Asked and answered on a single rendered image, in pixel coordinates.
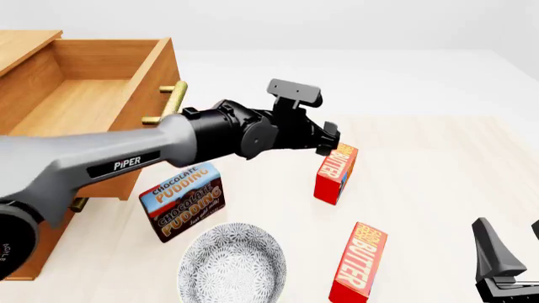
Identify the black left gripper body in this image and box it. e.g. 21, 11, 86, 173
313, 120, 342, 157

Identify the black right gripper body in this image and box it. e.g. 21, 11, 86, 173
474, 273, 539, 303

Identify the red butter box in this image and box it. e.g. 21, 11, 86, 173
312, 141, 360, 207
328, 221, 389, 303

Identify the open wooden drawer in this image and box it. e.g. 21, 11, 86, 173
0, 37, 184, 202

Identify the wooden cabinet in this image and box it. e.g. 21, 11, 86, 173
0, 29, 77, 282

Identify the chocolate pudding box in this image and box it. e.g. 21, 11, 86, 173
138, 162, 227, 244

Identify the grey patterned bowl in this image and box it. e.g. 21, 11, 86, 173
177, 222, 289, 303

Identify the brass drawer handle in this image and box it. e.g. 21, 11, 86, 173
68, 197, 90, 214
141, 80, 189, 126

